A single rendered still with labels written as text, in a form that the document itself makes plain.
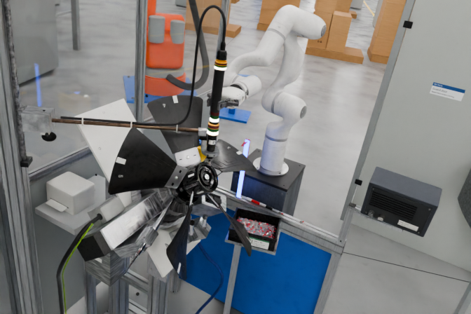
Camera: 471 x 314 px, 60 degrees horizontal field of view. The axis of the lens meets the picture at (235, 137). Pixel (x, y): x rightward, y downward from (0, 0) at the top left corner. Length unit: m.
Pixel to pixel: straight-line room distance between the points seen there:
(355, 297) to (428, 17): 1.90
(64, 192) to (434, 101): 2.40
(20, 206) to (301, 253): 1.26
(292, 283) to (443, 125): 1.60
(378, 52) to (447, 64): 6.48
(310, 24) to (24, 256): 1.54
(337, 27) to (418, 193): 7.34
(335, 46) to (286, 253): 7.18
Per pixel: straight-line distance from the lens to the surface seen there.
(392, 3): 9.34
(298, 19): 1.83
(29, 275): 2.02
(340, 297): 2.96
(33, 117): 1.56
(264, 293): 2.35
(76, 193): 1.87
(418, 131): 3.20
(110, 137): 1.65
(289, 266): 2.16
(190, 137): 1.57
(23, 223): 1.82
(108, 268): 1.86
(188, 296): 2.72
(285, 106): 1.97
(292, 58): 1.94
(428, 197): 1.73
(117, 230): 1.42
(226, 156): 1.74
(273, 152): 2.09
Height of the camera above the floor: 2.03
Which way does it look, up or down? 26 degrees down
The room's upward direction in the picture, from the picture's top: 8 degrees clockwise
